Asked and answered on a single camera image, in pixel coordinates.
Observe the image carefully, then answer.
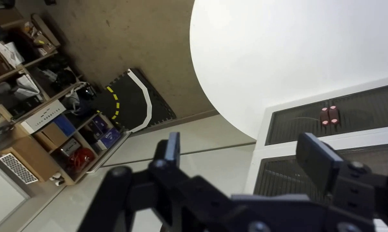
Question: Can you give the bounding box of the dark translucent cabinet door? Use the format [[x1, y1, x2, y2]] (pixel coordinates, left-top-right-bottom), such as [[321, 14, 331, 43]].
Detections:
[[342, 146, 388, 173], [329, 83, 388, 133], [253, 155, 321, 204], [264, 105, 333, 146]]

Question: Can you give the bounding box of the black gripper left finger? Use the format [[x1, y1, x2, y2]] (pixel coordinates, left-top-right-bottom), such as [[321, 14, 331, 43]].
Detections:
[[150, 130, 182, 174]]

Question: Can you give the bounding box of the black foam road mat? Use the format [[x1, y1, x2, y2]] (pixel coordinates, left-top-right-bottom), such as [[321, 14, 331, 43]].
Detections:
[[92, 67, 178, 134]]

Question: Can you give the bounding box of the wooden shelf unit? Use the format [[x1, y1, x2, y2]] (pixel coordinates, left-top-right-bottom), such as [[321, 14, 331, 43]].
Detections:
[[0, 12, 133, 188]]

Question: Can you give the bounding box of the red round helmet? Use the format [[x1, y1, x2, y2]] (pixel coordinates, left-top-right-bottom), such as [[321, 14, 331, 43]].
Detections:
[[67, 147, 95, 174]]

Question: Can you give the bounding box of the long white printed box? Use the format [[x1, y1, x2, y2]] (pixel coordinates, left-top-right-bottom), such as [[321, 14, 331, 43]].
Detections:
[[19, 99, 68, 136]]

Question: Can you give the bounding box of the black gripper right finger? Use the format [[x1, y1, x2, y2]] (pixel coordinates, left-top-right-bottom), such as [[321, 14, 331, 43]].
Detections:
[[295, 132, 378, 214]]

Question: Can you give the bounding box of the blue product box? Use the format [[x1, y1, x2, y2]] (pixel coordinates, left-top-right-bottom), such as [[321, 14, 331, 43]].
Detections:
[[89, 115, 122, 150]]

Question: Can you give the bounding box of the white perforated panel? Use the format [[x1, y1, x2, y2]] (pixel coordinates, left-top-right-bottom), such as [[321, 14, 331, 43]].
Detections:
[[0, 152, 40, 186]]

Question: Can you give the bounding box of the white stacked storage cabinet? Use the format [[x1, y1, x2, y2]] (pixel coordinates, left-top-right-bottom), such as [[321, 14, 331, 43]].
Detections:
[[244, 75, 388, 232]]

